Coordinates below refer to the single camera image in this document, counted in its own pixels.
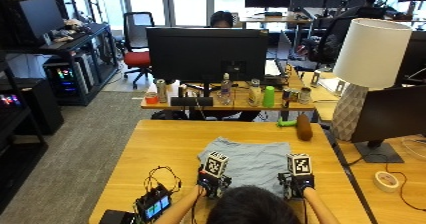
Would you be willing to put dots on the person's right hand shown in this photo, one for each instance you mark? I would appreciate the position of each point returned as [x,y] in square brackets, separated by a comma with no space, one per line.
[296,184]

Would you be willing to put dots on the person's left hand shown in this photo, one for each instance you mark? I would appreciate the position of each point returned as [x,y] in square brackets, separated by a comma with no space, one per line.
[214,183]

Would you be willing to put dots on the left glove marker cube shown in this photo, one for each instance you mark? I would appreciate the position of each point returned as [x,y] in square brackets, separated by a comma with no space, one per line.
[216,164]

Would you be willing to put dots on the glove marker cube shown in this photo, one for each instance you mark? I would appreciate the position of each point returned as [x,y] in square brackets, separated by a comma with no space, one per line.
[216,164]
[299,164]

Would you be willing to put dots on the right glove marker cube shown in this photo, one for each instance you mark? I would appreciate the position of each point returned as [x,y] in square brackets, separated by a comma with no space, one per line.
[299,164]

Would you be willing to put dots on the light blue cloth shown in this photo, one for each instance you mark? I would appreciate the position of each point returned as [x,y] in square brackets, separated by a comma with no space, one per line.
[254,162]

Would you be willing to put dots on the small black device with screen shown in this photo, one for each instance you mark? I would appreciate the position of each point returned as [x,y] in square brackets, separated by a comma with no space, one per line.
[154,206]

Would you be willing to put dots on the white tape roll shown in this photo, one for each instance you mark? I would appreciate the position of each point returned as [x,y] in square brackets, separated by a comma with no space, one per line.
[387,181]

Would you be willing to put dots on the black box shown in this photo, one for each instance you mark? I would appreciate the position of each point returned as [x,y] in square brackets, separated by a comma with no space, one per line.
[116,217]

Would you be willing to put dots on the dark drink can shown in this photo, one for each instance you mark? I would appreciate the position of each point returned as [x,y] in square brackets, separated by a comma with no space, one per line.
[287,98]

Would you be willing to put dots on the glass jar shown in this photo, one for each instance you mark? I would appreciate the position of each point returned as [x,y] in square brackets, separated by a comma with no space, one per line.
[306,95]

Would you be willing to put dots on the green plastic cup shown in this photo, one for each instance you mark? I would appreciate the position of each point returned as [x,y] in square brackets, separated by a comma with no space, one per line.
[268,96]

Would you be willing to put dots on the clear water bottle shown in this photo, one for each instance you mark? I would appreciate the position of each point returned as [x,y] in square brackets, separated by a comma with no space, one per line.
[226,90]

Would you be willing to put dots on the cream bottle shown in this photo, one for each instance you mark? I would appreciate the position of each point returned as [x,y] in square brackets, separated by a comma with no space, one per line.
[255,93]

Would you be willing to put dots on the red small cup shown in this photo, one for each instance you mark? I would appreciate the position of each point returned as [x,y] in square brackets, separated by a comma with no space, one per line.
[152,99]

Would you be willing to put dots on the black monitor on square stand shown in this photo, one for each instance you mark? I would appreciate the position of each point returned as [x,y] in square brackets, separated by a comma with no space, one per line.
[393,114]

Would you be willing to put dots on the small black stand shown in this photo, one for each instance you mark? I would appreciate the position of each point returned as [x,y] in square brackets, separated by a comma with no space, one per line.
[316,79]

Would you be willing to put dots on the large black monitor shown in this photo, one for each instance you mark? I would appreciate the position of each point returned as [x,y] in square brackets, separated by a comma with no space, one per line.
[207,54]

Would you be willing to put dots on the white table lamp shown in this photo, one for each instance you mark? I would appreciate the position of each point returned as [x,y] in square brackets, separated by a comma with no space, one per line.
[368,64]

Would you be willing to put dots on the red seat office chair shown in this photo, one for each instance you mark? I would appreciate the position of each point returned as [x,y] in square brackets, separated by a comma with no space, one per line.
[138,50]

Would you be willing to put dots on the black office chair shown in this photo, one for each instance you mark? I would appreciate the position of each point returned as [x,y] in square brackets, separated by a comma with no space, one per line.
[333,40]

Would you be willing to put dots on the computer tower with coloured lights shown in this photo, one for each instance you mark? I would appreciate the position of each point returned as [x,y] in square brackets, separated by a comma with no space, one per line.
[67,78]

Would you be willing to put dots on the black shelf desk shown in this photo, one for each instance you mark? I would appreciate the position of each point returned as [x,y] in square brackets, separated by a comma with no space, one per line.
[85,50]

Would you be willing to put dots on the grey clutter pile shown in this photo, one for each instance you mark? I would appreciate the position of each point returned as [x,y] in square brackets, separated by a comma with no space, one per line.
[67,29]

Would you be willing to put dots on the black monitor with thick frame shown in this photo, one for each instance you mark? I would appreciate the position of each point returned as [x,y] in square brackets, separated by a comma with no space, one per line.
[34,19]

